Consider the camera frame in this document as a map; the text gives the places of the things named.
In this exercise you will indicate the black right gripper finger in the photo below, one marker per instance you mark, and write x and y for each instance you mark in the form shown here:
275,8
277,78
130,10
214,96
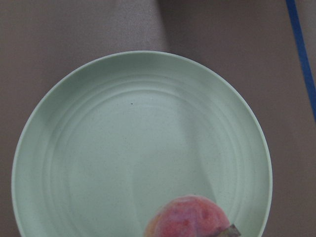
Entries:
231,231

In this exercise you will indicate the yellow-pink peach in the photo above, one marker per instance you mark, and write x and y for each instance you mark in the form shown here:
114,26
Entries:
188,216

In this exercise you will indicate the light green plate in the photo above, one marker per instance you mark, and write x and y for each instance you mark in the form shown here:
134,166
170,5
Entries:
120,136

